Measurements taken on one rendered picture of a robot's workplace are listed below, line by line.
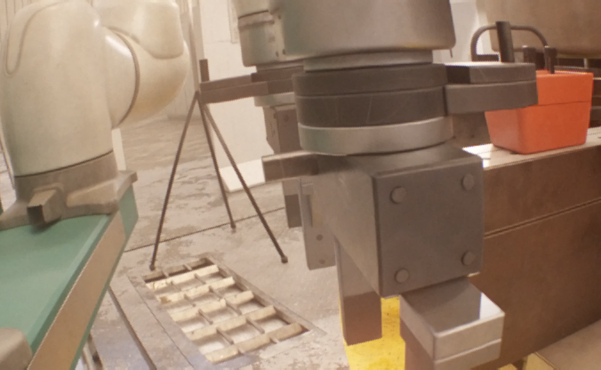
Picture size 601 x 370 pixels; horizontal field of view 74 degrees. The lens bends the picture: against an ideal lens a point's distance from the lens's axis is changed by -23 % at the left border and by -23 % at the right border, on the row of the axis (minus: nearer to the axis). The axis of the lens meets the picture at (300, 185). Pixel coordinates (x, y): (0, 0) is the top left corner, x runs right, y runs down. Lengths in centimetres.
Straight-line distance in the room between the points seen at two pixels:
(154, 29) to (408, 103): 56
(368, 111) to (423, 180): 4
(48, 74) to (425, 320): 48
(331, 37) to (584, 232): 74
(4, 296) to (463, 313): 32
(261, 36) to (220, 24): 321
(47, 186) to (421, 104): 45
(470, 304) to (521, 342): 70
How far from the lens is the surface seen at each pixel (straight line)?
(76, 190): 58
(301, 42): 21
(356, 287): 33
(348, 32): 20
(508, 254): 77
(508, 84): 24
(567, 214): 84
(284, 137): 45
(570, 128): 83
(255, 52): 48
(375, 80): 20
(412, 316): 19
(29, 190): 60
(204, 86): 49
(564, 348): 95
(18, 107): 58
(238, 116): 371
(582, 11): 147
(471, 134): 189
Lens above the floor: 85
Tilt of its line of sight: 14 degrees down
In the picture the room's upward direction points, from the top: 7 degrees counter-clockwise
